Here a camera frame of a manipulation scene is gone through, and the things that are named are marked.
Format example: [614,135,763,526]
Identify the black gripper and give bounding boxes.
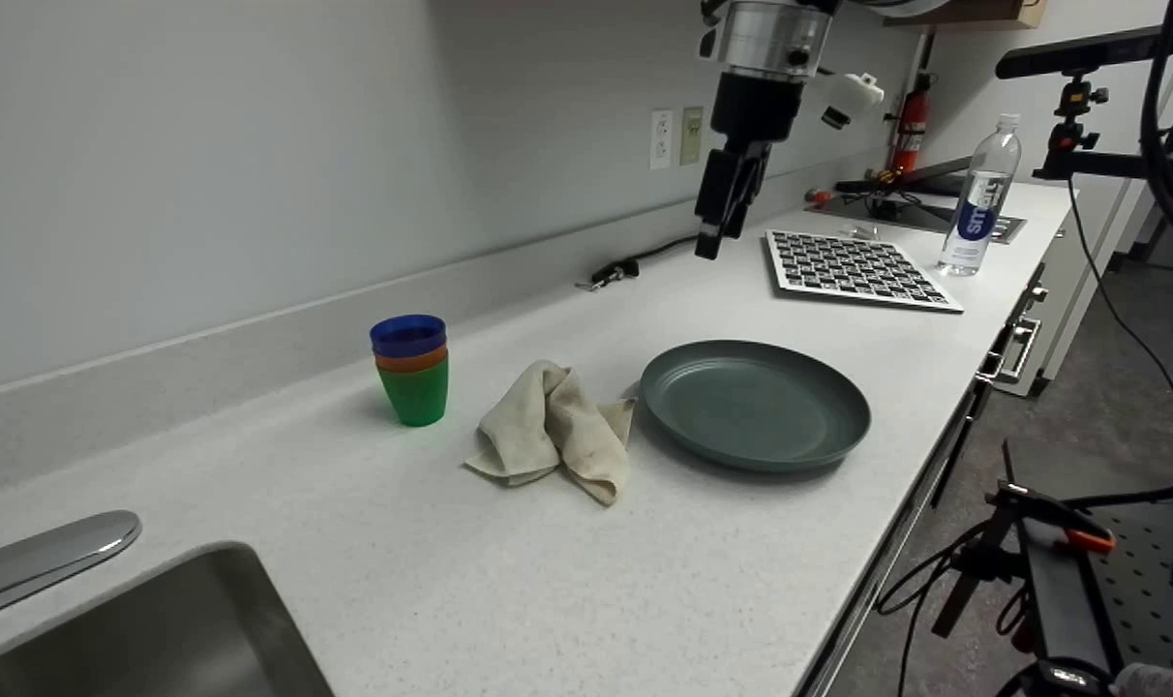
[690,68,810,264]

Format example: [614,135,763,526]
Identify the beige cloth towel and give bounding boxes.
[460,357,637,509]

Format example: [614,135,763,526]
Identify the dark teal round plate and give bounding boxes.
[636,336,876,476]

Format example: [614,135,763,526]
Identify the black white calibration board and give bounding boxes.
[759,223,966,316]

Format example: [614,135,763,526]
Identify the black flat mat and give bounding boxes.
[829,174,1028,249]

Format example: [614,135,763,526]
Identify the red fire extinguisher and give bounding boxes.
[886,25,939,185]

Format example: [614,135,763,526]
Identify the clear plastic water bottle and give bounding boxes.
[939,113,1025,282]

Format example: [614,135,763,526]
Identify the cardboard box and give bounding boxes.
[910,0,1058,29]

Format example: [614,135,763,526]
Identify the blue plastic cup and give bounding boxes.
[366,308,450,364]

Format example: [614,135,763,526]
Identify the orange plastic cup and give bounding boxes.
[372,339,454,378]

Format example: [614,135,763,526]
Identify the black tripod head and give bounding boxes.
[1034,72,1113,180]

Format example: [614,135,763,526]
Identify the green plastic cup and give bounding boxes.
[374,357,458,429]

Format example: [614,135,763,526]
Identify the black stand with red clamp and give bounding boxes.
[867,438,1173,697]

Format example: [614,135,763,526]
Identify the black perforated breadboard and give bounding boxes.
[1085,494,1173,676]

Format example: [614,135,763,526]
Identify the stainless steel sink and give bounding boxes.
[0,539,340,697]

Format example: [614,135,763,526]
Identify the white wall outlet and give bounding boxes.
[677,99,708,170]
[647,109,679,174]

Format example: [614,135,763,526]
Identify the black cable on counter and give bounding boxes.
[587,229,708,289]

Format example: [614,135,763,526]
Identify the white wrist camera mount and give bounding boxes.
[814,67,895,135]

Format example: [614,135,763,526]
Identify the silver drawer handle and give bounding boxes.
[976,313,1046,398]
[1011,264,1051,321]

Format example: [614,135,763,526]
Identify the long black stereo camera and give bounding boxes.
[992,23,1173,86]

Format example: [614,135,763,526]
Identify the thin black hanging cable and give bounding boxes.
[1060,165,1173,440]

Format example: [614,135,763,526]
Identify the thick black looped cable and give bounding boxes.
[1135,0,1173,268]

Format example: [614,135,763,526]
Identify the silver faucet handle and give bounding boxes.
[0,507,148,632]

